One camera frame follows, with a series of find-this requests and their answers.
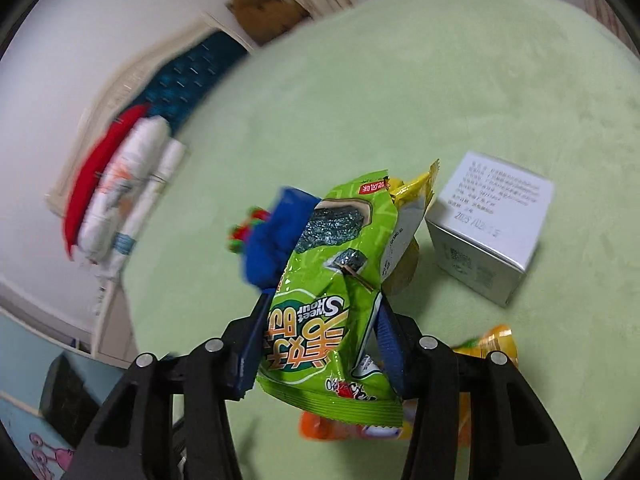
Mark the yellow snack bag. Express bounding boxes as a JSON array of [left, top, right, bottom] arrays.
[[380, 159, 441, 298]]

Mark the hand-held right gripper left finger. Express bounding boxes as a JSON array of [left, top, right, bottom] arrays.
[[65, 287, 273, 480]]

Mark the blue plush toy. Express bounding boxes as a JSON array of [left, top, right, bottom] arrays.
[[229, 186, 321, 291]]

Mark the white printed pillow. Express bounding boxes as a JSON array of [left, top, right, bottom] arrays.
[[80, 116, 168, 263], [97, 140, 187, 281]]

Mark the green seaweed snack bag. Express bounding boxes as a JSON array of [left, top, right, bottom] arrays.
[[255, 169, 405, 428]]

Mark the white headboard with blue padding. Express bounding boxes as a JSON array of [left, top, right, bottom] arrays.
[[45, 10, 251, 216]]

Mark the light blue printed cabinet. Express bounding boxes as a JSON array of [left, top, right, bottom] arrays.
[[0, 310, 126, 480]]

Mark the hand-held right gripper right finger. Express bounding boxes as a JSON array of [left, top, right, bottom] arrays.
[[372, 292, 583, 480]]

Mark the black bag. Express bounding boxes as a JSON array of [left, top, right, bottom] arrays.
[[39, 352, 101, 448]]

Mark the white cardboard box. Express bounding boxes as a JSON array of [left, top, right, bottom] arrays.
[[424, 150, 556, 308]]

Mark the brown teddy bear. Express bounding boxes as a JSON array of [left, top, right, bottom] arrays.
[[226, 0, 313, 46]]

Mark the orange print snack bag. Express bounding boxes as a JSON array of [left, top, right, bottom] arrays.
[[298, 324, 521, 443]]

